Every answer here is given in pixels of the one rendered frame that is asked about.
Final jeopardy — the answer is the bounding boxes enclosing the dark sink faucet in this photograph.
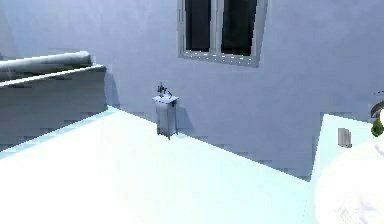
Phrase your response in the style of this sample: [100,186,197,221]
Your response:
[156,81,174,98]

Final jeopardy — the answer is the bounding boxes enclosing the grey framed window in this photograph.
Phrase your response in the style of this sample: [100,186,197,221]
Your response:
[176,0,270,69]

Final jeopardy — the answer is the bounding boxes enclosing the small grey bin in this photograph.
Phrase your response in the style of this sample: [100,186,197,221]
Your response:
[337,127,353,149]

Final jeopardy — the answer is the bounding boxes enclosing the white round table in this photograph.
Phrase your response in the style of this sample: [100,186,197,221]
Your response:
[314,134,384,224]

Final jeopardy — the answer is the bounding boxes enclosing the dark curved object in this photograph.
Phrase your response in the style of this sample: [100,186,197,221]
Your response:
[370,100,384,119]

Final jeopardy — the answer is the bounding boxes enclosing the green house plant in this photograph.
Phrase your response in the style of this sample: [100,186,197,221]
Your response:
[371,118,384,138]

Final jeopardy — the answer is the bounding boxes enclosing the white pedestal sink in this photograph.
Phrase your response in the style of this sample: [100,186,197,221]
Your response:
[151,94,180,140]

